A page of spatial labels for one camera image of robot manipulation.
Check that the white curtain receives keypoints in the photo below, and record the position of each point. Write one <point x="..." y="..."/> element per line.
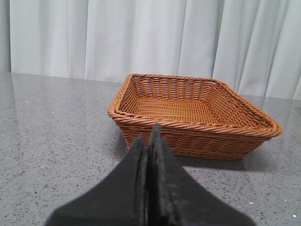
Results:
<point x="252" y="45"/>

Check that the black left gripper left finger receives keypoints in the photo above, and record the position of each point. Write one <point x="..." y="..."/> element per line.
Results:
<point x="119" y="200"/>

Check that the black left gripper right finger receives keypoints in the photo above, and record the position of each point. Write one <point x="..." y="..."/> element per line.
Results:
<point x="176" y="199"/>

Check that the brown wicker basket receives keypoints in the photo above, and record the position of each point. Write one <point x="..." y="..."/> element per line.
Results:
<point x="199" y="117"/>

